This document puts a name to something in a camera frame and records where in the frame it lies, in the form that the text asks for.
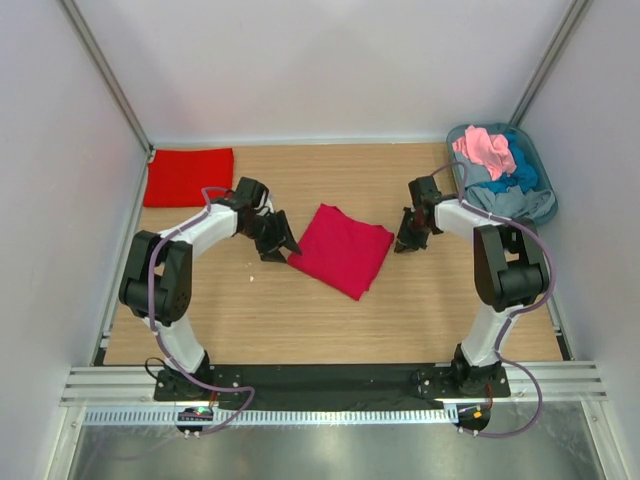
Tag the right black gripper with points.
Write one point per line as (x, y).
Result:
(404, 241)

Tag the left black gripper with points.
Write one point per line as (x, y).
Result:
(281, 237)

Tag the magenta t-shirt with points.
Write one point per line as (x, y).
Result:
(344, 253)

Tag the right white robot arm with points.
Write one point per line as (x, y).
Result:
(510, 273)

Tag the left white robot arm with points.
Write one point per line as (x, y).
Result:
(157, 280)

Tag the grey t-shirt in basket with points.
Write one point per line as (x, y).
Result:
(535, 204)

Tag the teal plastic laundry basket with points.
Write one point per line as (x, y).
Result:
(524, 142)

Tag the pink t-shirt in basket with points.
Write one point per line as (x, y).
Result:
(487, 154)

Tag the folded red t-shirt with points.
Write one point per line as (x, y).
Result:
(176, 178)

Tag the blue t-shirt in basket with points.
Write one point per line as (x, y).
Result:
(524, 176)

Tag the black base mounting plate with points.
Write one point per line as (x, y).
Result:
(356, 387)

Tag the aluminium front rail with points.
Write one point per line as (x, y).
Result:
(122, 385)

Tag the slotted cable duct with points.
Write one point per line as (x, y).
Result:
(183, 416)

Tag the right aluminium frame post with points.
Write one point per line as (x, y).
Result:
(560, 40)

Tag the aluminium frame post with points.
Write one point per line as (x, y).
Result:
(88, 41)
(560, 40)

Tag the left aluminium frame post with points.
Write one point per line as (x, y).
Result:
(88, 41)

